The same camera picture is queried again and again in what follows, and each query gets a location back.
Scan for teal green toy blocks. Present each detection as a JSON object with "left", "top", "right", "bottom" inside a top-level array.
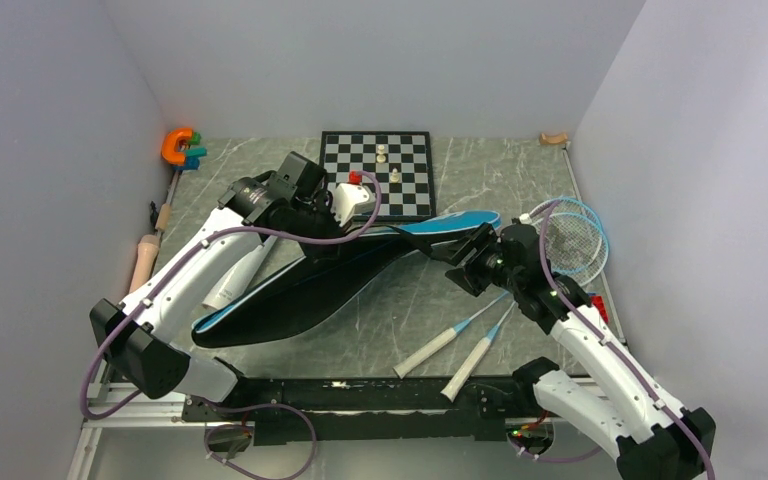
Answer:
[{"left": 181, "top": 131, "right": 207, "bottom": 171}]

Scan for aluminium frame rail left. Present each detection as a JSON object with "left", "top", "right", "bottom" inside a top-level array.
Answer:
[{"left": 66, "top": 362, "right": 187, "bottom": 479}]

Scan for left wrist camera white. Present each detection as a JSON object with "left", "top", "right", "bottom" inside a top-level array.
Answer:
[{"left": 330, "top": 183, "right": 376, "bottom": 226}]

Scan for black white chessboard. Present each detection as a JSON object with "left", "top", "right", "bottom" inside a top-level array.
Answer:
[{"left": 319, "top": 131, "right": 437, "bottom": 223}]

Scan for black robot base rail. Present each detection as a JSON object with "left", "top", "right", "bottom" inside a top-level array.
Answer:
[{"left": 182, "top": 376, "right": 543, "bottom": 446}]

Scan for orange C-shaped toy block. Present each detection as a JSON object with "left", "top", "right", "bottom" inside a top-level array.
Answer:
[{"left": 160, "top": 127, "right": 195, "bottom": 166}]

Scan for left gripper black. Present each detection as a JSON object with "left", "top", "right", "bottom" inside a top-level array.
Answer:
[{"left": 287, "top": 195, "right": 353, "bottom": 263}]

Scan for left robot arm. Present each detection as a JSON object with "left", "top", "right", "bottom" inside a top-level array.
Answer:
[{"left": 80, "top": 152, "right": 381, "bottom": 420}]

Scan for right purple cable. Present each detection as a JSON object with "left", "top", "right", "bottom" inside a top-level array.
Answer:
[{"left": 529, "top": 200, "right": 718, "bottom": 480}]

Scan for beige cylinder handle tool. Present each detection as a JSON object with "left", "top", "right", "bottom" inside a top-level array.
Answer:
[{"left": 129, "top": 203, "right": 171, "bottom": 293}]

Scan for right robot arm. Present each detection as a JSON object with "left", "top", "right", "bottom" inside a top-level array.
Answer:
[{"left": 429, "top": 223, "right": 716, "bottom": 479}]

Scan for red blue toy bricks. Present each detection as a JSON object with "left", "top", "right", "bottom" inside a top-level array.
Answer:
[{"left": 590, "top": 294, "right": 610, "bottom": 324}]

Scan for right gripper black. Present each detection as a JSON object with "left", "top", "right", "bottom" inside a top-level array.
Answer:
[{"left": 432, "top": 222, "right": 523, "bottom": 296}]

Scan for blue racket bag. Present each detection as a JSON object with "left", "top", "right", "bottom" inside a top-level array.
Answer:
[{"left": 191, "top": 210, "right": 502, "bottom": 348}]

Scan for white shuttlecock tube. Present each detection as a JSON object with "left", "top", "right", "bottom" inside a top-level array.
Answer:
[{"left": 201, "top": 236, "right": 277, "bottom": 311}]

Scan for small wooden arch block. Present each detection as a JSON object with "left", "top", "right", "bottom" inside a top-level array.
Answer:
[{"left": 538, "top": 132, "right": 569, "bottom": 146}]

